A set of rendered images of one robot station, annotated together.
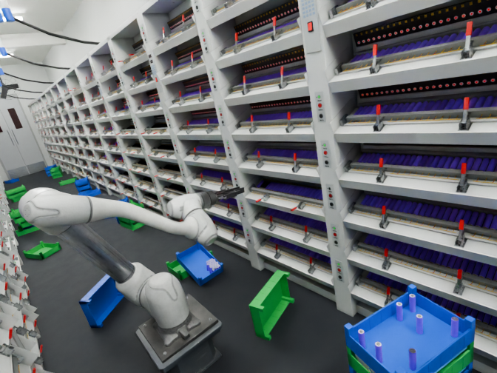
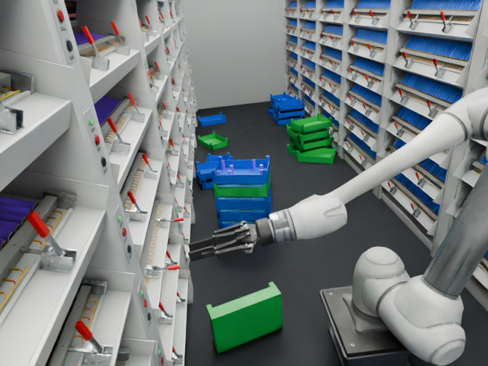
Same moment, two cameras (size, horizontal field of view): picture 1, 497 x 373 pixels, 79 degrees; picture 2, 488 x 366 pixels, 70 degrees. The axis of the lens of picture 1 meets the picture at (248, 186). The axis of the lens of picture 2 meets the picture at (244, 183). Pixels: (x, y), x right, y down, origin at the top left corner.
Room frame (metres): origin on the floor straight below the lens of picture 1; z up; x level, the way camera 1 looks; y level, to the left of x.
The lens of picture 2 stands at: (2.16, 0.61, 1.27)
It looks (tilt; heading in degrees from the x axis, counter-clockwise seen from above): 27 degrees down; 213
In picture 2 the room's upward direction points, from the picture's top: 6 degrees counter-clockwise
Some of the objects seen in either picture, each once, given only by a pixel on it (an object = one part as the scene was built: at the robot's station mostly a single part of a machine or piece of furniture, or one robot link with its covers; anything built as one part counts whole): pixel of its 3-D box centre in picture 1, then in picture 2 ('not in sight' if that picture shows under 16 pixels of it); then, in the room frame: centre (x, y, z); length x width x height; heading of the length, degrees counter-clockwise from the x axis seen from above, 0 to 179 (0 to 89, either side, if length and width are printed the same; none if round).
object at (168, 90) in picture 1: (185, 137); not in sight; (2.42, 0.41, 0.91); 0.20 x 0.09 x 1.82; 127
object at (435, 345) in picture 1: (407, 332); (241, 169); (0.67, -0.37, 0.44); 0.30 x 0.20 x 0.08; 112
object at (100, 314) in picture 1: (105, 297); not in sight; (1.68, 1.06, 0.10); 0.30 x 0.08 x 0.20; 165
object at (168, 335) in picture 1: (177, 322); (371, 302); (1.15, 0.46, 0.24); 0.22 x 0.18 x 0.06; 33
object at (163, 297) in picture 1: (165, 296); (379, 279); (1.17, 0.48, 0.38); 0.18 x 0.16 x 0.22; 48
